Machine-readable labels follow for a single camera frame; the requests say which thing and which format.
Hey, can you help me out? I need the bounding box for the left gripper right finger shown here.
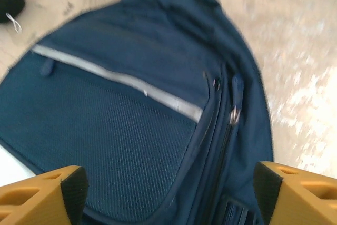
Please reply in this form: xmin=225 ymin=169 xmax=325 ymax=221
xmin=253 ymin=161 xmax=337 ymax=225

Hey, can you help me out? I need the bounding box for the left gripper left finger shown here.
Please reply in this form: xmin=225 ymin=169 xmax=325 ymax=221
xmin=0 ymin=165 xmax=89 ymax=225

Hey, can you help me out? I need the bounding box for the navy blue backpack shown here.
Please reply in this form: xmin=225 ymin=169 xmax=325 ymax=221
xmin=0 ymin=0 xmax=274 ymax=225

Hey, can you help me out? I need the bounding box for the cartoon plush doll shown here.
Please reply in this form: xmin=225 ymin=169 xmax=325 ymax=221
xmin=0 ymin=0 xmax=26 ymax=34

